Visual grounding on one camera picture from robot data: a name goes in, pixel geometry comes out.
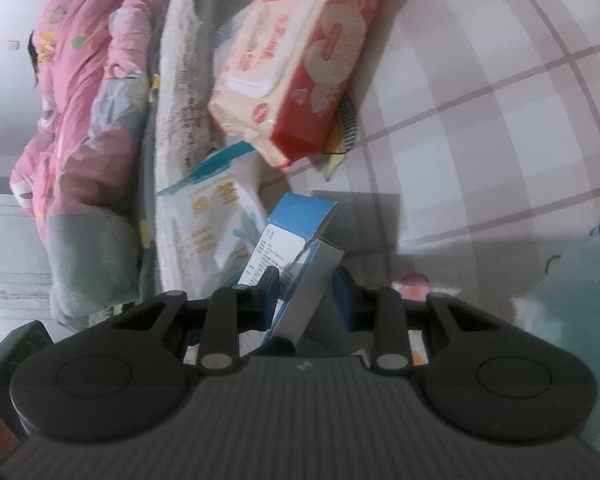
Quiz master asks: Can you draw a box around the white tissue pack teal print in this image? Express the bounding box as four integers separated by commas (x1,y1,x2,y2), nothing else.
156,142,268,268

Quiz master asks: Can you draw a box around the red wet wipes pack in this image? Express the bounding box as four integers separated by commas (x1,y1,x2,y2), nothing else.
209,0,396,168

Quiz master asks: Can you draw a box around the plaid bed sheet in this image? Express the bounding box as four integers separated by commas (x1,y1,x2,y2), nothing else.
260,0,600,311

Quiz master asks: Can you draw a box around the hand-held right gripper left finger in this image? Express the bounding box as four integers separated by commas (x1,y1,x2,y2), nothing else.
111,266,283,376

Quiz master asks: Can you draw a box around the pink floral quilt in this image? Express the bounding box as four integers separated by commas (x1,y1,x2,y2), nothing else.
10,0,173,331

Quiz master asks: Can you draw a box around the pale teal plastic bag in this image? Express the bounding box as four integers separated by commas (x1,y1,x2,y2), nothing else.
512,210,600,376

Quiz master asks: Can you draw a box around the grey sheet yellow print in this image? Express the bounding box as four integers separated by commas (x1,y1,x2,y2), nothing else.
134,72,163,293

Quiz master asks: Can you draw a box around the small yellow black item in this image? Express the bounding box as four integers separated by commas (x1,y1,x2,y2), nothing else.
322,95,358,181

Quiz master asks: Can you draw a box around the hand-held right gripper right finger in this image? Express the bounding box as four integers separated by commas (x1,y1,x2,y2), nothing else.
332,266,486,375

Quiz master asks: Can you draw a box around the fringed white mattress pad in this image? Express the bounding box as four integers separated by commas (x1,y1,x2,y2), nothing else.
152,0,261,296

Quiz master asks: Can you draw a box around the blue and white carton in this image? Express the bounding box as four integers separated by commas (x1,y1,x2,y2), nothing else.
235,194,345,348

